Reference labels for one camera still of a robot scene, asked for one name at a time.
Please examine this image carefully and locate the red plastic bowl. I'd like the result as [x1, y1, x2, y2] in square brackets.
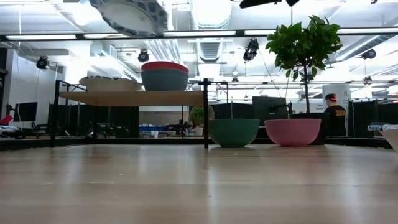
[141, 60, 190, 75]

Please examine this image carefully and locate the blue plastic bowl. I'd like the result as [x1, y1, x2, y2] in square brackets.
[141, 68, 190, 92]

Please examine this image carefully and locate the green plastic bowl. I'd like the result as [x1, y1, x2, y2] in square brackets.
[208, 118, 261, 149]

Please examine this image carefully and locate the green leafy plant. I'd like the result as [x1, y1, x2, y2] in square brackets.
[265, 14, 344, 114]

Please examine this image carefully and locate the black ceiling spotlight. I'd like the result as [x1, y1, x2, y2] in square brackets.
[242, 37, 261, 62]
[361, 48, 377, 60]
[137, 49, 150, 63]
[35, 55, 50, 70]

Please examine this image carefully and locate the black computer monitor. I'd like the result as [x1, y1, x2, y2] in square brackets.
[251, 96, 289, 126]
[13, 101, 39, 123]

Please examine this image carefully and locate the person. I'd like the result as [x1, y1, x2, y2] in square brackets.
[323, 93, 348, 138]

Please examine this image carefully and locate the black plant pot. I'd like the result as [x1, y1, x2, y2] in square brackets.
[288, 112, 331, 146]

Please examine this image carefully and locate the pink plastic bowl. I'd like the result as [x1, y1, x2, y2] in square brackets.
[264, 118, 322, 148]

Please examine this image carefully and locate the black overhead frame beam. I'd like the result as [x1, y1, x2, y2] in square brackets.
[0, 27, 398, 43]

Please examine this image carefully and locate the silver ventilation duct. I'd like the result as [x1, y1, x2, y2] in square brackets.
[190, 0, 233, 30]

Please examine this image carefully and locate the wooden shelf with black frame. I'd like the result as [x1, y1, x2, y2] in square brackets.
[49, 77, 230, 149]

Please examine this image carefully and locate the black aluminium extrusion frame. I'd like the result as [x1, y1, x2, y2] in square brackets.
[0, 136, 206, 152]
[259, 136, 393, 149]

